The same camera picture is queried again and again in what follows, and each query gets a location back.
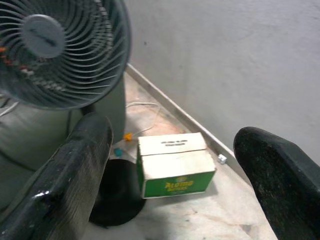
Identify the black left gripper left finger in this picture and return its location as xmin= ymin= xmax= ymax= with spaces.
xmin=0 ymin=112 xmax=114 ymax=240

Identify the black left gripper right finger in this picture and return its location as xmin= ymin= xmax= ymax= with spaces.
xmin=232 ymin=126 xmax=320 ymax=240

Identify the green white cardboard box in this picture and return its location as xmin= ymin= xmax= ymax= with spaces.
xmin=136 ymin=131 xmax=217 ymax=200

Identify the grey pedestal fan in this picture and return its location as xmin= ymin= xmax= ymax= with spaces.
xmin=0 ymin=0 xmax=147 ymax=228

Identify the white cable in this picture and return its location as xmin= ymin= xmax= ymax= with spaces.
xmin=124 ymin=101 xmax=161 ymax=138

